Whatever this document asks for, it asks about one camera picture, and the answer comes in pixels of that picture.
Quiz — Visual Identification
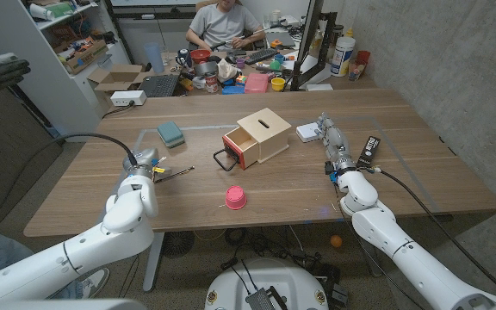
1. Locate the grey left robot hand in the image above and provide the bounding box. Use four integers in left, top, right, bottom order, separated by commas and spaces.
121, 147, 174, 182

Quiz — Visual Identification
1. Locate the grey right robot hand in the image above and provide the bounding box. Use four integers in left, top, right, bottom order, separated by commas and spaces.
316, 112, 357, 173

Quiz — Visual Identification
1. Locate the thin dark pen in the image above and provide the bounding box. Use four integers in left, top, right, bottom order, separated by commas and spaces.
152, 165, 195, 184

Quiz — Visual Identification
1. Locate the small white plastic box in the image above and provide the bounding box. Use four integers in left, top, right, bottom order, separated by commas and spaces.
295, 121, 325, 144

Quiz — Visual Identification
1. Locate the light wooden slotted box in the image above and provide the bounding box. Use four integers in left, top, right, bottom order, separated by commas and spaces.
236, 107, 293, 164

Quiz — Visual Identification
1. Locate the clear glass cup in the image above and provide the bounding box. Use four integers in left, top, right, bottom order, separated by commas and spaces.
347, 59, 368, 82

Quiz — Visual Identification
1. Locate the open cardboard box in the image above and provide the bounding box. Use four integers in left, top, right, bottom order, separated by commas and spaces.
86, 64, 152, 92

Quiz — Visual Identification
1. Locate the red-fronted wooden drawer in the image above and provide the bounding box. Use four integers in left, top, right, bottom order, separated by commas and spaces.
213, 126, 260, 172

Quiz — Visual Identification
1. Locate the pink upturned cup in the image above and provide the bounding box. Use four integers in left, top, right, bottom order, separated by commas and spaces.
224, 185, 248, 211

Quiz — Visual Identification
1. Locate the pink plastic box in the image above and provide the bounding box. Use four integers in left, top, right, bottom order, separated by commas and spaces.
244, 72, 270, 94

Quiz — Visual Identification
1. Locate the translucent blue tall cup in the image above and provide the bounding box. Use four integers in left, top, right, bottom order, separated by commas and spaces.
144, 41, 166, 75

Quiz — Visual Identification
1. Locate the cardboard box of parts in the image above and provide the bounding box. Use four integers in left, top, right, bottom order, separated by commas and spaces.
60, 39, 109, 75

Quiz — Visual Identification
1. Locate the black snack bar package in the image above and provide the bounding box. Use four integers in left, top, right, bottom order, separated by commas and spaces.
356, 135, 381, 169

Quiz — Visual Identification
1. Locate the teal sponge pad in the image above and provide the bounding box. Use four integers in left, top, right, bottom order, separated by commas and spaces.
157, 121, 186, 149

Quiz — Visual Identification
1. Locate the white power strip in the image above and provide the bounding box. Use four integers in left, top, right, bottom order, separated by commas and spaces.
109, 90, 148, 108

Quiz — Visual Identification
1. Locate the black laptop keyboard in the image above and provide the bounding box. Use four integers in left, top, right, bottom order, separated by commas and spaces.
138, 73, 183, 98

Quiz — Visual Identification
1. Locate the white wipes canister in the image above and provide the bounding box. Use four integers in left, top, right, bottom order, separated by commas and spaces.
330, 36, 357, 78

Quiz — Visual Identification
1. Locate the black round fan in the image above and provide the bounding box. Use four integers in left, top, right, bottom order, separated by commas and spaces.
161, 231, 195, 259

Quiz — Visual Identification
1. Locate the white shelf unit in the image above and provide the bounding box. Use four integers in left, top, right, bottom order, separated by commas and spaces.
0, 0, 132, 143

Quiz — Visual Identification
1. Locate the black monitor on stand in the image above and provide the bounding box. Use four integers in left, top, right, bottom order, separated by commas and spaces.
289, 0, 338, 92

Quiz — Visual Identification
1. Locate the silver metal pot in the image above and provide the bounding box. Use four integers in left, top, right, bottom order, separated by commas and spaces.
194, 60, 220, 78

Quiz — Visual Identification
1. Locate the black desktop keyboard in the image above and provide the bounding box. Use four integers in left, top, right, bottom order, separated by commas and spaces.
244, 47, 280, 66

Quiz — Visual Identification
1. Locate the red bowl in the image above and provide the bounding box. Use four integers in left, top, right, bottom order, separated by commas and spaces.
189, 48, 212, 65

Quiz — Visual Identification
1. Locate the beige crumpled cloth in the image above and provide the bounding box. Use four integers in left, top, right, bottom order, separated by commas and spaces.
216, 58, 239, 84

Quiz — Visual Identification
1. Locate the white robot torso base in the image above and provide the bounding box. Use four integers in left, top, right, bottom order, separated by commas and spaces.
204, 257, 330, 310

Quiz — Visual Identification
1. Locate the seated person grey t-shirt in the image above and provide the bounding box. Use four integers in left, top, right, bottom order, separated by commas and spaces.
184, 0, 265, 52

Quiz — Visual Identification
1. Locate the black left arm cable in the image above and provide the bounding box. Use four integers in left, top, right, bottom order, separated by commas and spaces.
0, 132, 140, 246

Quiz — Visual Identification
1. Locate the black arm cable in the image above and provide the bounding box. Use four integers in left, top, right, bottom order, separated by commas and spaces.
0, 132, 140, 246
370, 166, 496, 300

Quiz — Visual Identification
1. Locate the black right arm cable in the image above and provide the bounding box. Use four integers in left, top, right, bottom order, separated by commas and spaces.
370, 166, 496, 300

